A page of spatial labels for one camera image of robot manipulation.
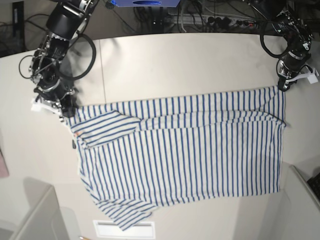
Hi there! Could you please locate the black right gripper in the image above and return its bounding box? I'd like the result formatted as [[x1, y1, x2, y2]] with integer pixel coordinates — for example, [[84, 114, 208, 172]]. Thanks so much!
[[33, 81, 78, 118]]

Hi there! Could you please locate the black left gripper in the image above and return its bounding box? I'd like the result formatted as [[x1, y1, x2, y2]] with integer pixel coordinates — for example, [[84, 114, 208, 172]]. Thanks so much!
[[276, 52, 312, 92]]

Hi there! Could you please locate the blue white striped T-shirt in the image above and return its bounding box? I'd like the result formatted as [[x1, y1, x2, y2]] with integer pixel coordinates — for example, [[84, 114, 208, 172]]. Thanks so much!
[[64, 86, 286, 230]]

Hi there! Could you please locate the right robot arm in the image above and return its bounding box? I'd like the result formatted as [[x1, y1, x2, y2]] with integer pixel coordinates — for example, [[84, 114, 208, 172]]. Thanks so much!
[[27, 0, 99, 121]]

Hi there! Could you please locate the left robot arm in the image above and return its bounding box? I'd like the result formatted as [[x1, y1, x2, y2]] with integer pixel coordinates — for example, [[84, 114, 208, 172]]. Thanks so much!
[[247, 0, 317, 92]]

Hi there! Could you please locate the black keyboard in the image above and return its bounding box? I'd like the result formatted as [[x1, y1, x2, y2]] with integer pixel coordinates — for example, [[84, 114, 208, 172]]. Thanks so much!
[[307, 173, 320, 198]]

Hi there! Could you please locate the blue box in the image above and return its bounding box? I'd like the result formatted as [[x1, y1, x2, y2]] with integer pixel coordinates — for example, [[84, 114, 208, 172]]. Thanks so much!
[[110, 0, 180, 8]]

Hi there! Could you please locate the white power strip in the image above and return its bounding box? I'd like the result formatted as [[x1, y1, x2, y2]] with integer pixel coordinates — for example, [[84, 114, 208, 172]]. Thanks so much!
[[167, 12, 257, 30]]

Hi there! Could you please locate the white table slot plate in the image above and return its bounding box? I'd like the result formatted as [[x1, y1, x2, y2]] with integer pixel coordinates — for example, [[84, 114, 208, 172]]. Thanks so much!
[[93, 220, 156, 240]]

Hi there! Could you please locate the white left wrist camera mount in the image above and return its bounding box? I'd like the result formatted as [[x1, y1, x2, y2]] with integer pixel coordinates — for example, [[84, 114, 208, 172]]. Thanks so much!
[[285, 68, 320, 85]]

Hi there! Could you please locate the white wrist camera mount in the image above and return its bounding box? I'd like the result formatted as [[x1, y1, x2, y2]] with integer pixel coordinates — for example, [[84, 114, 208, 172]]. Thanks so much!
[[285, 68, 320, 85], [31, 96, 63, 117]]

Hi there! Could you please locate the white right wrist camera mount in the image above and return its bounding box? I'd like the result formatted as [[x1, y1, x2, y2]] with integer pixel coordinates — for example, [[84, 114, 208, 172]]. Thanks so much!
[[31, 96, 63, 117]]

